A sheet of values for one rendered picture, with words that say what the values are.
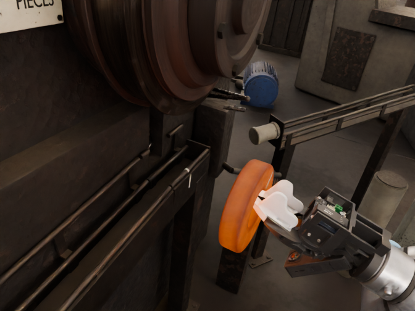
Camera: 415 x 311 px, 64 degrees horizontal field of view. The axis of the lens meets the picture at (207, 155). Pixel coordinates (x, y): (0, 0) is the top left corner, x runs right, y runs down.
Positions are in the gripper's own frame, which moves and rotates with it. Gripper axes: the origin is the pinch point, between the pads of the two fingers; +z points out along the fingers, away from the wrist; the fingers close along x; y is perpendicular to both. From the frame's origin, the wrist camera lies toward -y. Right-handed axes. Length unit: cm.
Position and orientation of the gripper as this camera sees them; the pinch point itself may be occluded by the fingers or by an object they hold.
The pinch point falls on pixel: (251, 197)
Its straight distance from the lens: 55.2
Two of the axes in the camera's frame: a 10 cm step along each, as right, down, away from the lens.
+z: -8.3, -5.3, 1.6
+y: 3.4, -7.2, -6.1
